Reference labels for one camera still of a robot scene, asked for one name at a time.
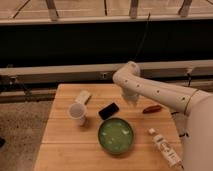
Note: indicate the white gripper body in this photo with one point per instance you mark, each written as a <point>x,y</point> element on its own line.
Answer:
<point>130,98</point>

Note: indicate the red pepper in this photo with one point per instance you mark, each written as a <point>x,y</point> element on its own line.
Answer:
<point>152,109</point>

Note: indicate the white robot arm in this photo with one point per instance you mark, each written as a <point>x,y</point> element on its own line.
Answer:
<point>196,104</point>

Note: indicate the white ceramic cup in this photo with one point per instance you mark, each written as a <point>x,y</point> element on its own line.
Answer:
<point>77,112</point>

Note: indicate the black smartphone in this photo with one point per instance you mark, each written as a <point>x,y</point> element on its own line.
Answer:
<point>108,111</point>

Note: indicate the green bowl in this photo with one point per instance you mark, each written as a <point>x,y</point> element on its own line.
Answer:
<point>115,136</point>

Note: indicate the small white sponge block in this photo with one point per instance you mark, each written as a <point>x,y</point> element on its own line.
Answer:
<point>83,97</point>

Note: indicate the clear labelled bottle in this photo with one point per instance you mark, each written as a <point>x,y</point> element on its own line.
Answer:
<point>165,149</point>

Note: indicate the wooden table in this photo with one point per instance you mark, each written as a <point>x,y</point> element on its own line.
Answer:
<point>68,147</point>

